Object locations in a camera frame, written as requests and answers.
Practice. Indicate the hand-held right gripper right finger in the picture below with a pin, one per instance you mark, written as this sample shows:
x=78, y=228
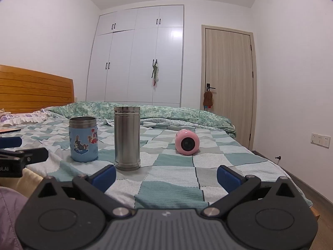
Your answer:
x=229, y=179

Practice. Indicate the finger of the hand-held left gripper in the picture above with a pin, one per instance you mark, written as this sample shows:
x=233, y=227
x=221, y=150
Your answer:
x=33, y=155
x=10, y=142

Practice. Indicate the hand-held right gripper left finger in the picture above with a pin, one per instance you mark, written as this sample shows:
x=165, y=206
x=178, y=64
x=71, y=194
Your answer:
x=104, y=179

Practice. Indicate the pink cup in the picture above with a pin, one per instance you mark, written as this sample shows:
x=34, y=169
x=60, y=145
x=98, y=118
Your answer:
x=186, y=142

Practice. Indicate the blue cup with cartoon stickers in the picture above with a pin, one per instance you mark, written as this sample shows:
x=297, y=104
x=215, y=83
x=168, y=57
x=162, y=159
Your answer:
x=83, y=140

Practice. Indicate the tall stainless steel cup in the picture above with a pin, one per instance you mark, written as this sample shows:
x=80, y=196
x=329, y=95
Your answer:
x=127, y=138

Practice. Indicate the pale yellow cloth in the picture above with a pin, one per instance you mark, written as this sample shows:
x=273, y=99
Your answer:
x=28, y=181

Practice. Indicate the purple floral pillow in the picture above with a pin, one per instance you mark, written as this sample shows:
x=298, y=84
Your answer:
x=19, y=118

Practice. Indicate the person's purple clothing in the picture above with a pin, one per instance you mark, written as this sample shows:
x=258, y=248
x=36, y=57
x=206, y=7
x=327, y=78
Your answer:
x=10, y=213

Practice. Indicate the wooden headboard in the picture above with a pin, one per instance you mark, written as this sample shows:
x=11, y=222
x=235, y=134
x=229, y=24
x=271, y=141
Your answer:
x=33, y=91

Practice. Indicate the checkered green white blanket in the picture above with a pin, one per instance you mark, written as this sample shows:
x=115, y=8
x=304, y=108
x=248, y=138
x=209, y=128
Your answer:
x=171, y=177

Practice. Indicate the brown plush toy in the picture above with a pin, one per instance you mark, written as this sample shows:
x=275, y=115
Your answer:
x=208, y=98

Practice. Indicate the green floral duvet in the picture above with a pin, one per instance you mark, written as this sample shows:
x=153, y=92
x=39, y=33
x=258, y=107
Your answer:
x=169, y=114

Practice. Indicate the light wooden door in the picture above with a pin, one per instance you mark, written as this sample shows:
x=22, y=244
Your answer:
x=229, y=88

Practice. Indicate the white wardrobe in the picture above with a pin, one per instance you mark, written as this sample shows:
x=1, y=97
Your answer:
x=130, y=65

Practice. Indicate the wooden bed frame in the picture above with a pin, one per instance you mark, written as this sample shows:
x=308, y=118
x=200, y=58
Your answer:
x=315, y=212

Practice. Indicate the white wall socket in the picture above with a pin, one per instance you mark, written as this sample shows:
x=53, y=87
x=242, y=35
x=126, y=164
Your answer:
x=320, y=139

